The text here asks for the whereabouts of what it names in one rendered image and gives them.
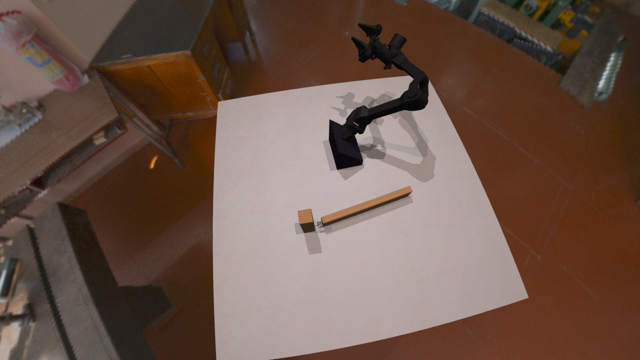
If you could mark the brown wooden board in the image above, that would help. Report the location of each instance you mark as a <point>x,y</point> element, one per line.
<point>365,206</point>

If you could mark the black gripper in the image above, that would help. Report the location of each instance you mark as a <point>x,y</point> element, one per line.
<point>374,46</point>

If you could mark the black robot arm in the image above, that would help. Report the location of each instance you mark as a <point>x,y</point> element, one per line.
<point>413,99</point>

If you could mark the dark brown wooden post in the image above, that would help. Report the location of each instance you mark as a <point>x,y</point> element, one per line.
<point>306,220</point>

